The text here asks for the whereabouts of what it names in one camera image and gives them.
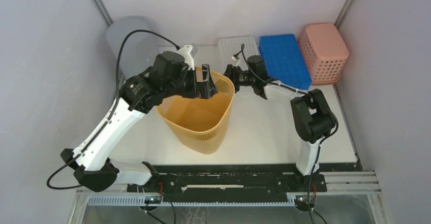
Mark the aluminium frame rail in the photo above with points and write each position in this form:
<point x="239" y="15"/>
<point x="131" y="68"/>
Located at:
<point x="343" y="13"/>
<point x="103" y="12"/>

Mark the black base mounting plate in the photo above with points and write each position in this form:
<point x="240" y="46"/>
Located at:
<point x="236" y="183"/>

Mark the pink perforated plastic basket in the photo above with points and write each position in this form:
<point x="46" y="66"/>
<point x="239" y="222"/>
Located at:
<point x="324" y="51"/>

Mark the white perforated plastic basket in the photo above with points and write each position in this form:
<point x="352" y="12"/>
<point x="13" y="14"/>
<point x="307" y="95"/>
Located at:
<point x="227" y="47"/>

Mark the grey bin liner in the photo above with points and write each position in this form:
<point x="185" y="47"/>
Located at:
<point x="140" y="49"/>

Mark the yellow ribbed waste bin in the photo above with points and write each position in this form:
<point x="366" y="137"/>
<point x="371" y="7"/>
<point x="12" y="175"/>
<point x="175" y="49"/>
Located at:
<point x="200" y="124"/>

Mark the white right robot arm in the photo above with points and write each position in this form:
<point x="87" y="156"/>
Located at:
<point x="313" y="119"/>

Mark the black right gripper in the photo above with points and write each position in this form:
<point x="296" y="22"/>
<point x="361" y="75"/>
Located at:
<point x="230" y="72"/>

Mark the aluminium frame rail left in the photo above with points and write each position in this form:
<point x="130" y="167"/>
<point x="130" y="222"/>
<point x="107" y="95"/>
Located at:
<point x="103" y="12"/>

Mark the aluminium frame rail right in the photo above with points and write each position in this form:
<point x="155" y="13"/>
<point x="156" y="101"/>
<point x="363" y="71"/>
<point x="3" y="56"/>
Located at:
<point x="343" y="13"/>

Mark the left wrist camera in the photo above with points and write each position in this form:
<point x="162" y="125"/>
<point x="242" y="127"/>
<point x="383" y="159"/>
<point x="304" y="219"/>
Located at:
<point x="188" y="52"/>

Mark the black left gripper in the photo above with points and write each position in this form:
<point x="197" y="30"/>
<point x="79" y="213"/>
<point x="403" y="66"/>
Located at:
<point x="205" y="90"/>

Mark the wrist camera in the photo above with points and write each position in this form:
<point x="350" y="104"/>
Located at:
<point x="188" y="52"/>
<point x="235" y="57"/>

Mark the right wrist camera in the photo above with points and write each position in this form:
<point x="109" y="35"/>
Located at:
<point x="235" y="57"/>

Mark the blue compartment tray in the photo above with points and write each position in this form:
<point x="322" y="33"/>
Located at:
<point x="284" y="60"/>

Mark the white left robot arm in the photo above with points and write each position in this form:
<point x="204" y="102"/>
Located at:
<point x="92" y="166"/>

